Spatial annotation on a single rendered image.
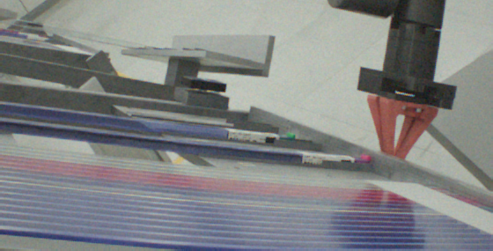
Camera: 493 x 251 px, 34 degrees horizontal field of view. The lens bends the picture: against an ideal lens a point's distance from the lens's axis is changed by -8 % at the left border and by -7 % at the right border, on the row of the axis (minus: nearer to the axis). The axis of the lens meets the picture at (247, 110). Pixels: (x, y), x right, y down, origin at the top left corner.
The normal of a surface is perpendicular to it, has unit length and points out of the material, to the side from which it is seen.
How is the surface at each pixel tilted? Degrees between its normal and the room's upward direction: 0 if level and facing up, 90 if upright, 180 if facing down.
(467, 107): 0
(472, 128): 0
